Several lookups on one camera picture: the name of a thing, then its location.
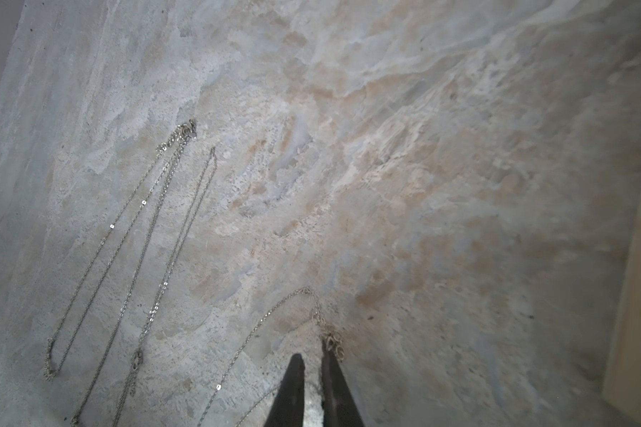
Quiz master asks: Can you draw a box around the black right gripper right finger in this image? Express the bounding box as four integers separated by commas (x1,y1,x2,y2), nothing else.
320,342,365,427

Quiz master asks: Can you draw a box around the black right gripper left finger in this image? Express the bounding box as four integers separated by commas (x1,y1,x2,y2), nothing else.
264,353,306,427

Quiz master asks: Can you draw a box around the thin chain necklace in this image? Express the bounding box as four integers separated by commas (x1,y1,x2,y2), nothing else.
110,146,218,427
196,286,346,427
43,119,198,381
70,127,198,427

